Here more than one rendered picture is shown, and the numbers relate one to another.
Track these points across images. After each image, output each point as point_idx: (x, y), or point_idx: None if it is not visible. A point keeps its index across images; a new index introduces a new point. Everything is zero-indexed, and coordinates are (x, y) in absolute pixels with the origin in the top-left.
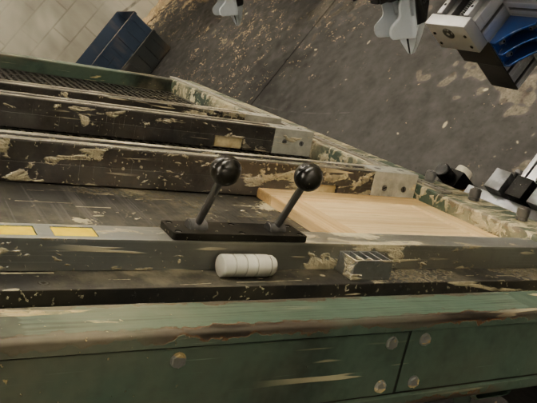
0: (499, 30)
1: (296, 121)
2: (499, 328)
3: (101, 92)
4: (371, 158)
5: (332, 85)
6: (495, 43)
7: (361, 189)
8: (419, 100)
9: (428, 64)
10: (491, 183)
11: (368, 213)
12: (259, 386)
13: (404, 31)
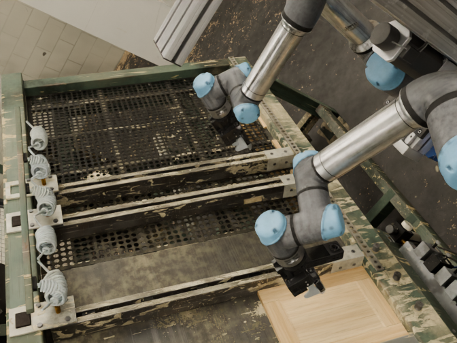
0: (433, 147)
1: (336, 39)
2: None
3: (172, 166)
4: (344, 215)
5: (364, 7)
6: (428, 157)
7: (324, 272)
8: (428, 44)
9: None
10: (417, 252)
11: (320, 309)
12: None
13: (313, 293)
